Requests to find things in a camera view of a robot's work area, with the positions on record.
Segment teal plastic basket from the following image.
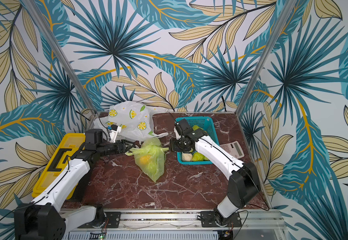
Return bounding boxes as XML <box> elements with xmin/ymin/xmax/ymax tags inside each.
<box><xmin>170</xmin><ymin>117</ymin><xmax>220</xmax><ymax>166</ymax></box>

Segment yellow plastic toolbox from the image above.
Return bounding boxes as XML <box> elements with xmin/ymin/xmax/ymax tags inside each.
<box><xmin>32</xmin><ymin>133</ymin><xmax>85</xmax><ymax>198</ymax></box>

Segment green avocado print plastic bag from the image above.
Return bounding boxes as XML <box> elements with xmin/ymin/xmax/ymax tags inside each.
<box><xmin>126</xmin><ymin>138</ymin><xmax>169</xmax><ymax>183</ymax></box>

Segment left metal corner post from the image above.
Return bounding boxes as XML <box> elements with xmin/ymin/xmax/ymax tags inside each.
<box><xmin>23</xmin><ymin>0</ymin><xmax>95</xmax><ymax>113</ymax></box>

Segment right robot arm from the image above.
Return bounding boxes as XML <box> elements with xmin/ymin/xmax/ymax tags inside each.
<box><xmin>169</xmin><ymin>119</ymin><xmax>261</xmax><ymax>227</ymax></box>

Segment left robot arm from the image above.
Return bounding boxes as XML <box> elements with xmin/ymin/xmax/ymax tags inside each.
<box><xmin>14</xmin><ymin>125</ymin><xmax>128</xmax><ymax>240</ymax></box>

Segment white calculator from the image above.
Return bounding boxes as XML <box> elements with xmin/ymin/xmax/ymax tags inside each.
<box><xmin>220</xmin><ymin>141</ymin><xmax>245</xmax><ymax>159</ymax></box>

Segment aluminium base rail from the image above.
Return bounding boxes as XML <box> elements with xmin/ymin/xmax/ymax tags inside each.
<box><xmin>25</xmin><ymin>208</ymin><xmax>291</xmax><ymax>240</ymax></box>

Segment white pear front left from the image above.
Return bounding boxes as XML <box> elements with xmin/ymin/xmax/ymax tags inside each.
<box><xmin>182</xmin><ymin>153</ymin><xmax>193</xmax><ymax>162</ymax></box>

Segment white lemon print plastic bags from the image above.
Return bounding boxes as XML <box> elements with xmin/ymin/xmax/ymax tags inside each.
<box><xmin>94</xmin><ymin>101</ymin><xmax>169</xmax><ymax>142</ymax></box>

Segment right metal corner post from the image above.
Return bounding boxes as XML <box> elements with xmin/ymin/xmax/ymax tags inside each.
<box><xmin>236</xmin><ymin>0</ymin><xmax>296</xmax><ymax>118</ymax></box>

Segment metal corner post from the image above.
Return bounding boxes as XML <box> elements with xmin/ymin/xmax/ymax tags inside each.
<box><xmin>236</xmin><ymin>0</ymin><xmax>296</xmax><ymax>118</ymax></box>
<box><xmin>23</xmin><ymin>0</ymin><xmax>95</xmax><ymax>113</ymax></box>

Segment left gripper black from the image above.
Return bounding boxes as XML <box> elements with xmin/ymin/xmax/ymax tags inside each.
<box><xmin>96</xmin><ymin>138</ymin><xmax>136</xmax><ymax>157</ymax></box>

